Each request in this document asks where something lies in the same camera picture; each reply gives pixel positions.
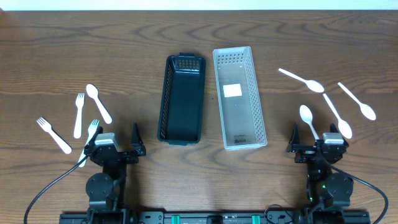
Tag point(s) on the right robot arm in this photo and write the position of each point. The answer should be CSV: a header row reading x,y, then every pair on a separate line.
x,y
329,192

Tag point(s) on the clear plastic basket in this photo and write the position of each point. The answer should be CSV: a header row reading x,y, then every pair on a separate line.
x,y
242,120

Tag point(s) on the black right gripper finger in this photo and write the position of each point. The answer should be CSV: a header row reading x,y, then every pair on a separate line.
x,y
334,129
295,138

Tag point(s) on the black plastic basket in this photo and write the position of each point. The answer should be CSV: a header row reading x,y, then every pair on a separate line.
x,y
181,110

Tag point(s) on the white plastic spoon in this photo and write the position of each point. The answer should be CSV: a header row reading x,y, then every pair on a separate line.
x,y
366,110
343,126
311,84
307,117
93,92

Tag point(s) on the white label sticker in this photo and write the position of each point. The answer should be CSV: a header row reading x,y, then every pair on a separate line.
x,y
232,90

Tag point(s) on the white plastic fork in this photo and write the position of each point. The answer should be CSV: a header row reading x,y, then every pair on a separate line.
x,y
47,127
78,123
82,159

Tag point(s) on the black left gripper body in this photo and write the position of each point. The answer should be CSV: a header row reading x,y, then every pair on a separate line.
x,y
121,155

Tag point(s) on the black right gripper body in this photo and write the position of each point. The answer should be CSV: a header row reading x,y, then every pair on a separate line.
x,y
307,154

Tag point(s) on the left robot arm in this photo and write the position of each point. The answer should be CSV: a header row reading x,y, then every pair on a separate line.
x,y
106,188

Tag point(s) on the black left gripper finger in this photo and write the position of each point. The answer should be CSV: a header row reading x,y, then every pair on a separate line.
x,y
136,140
93,131

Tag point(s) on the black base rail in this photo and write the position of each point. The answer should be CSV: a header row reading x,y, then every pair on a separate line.
x,y
271,216

